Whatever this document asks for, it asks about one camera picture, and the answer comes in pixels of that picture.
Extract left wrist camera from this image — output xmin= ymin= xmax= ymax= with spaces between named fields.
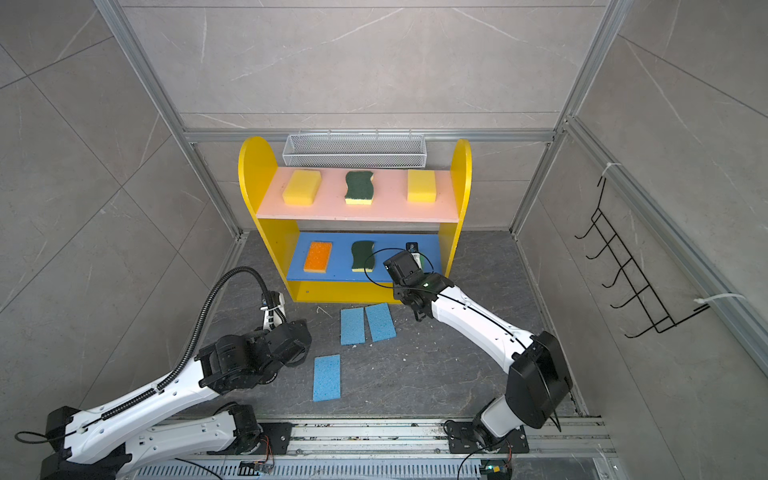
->
xmin=261 ymin=291 xmax=287 ymax=331

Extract white wire mesh basket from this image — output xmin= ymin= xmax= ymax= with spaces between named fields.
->
xmin=282 ymin=133 xmax=427 ymax=169

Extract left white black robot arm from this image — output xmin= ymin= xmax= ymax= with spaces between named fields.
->
xmin=40 ymin=320 xmax=312 ymax=479

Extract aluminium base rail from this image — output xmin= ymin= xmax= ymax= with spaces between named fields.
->
xmin=132 ymin=417 xmax=627 ymax=479

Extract yellow pink blue shelf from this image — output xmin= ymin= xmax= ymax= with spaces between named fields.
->
xmin=238 ymin=137 xmax=473 ymax=303

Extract yellow sponge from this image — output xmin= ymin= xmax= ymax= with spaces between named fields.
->
xmin=407 ymin=169 xmax=437 ymax=204
xmin=282 ymin=170 xmax=322 ymax=207

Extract orange sponge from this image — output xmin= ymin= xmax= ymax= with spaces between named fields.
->
xmin=303 ymin=241 xmax=333 ymax=274

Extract blue sponge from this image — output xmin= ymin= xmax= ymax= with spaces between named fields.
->
xmin=340 ymin=308 xmax=366 ymax=346
xmin=365 ymin=303 xmax=396 ymax=342
xmin=313 ymin=355 xmax=341 ymax=402

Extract left black corrugated cable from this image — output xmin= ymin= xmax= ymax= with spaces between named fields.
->
xmin=101 ymin=266 xmax=277 ymax=421

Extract dark green sponge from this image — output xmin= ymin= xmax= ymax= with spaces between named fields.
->
xmin=344 ymin=171 xmax=374 ymax=205
xmin=351 ymin=240 xmax=375 ymax=273

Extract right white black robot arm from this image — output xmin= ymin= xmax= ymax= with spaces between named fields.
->
xmin=384 ymin=251 xmax=573 ymax=450

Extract black wire hook rack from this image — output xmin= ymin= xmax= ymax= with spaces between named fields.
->
xmin=574 ymin=177 xmax=710 ymax=339

